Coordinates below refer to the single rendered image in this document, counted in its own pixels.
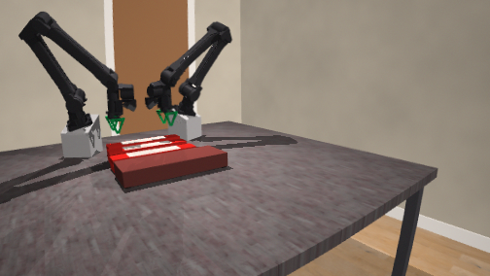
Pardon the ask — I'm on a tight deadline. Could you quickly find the red box of welding electrodes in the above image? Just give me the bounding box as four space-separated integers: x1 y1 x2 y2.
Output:
110 143 196 173
106 134 180 150
107 139 187 162

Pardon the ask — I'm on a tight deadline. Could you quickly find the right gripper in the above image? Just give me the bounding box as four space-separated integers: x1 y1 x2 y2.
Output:
105 99 125 134

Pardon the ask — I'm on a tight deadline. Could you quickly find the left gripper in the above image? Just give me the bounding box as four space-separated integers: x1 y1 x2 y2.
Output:
157 95 178 126

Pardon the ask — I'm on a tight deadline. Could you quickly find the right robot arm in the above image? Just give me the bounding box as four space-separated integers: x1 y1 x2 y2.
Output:
18 12 136 132

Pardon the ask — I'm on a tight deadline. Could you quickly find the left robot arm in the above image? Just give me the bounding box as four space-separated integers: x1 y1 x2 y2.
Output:
145 21 232 117

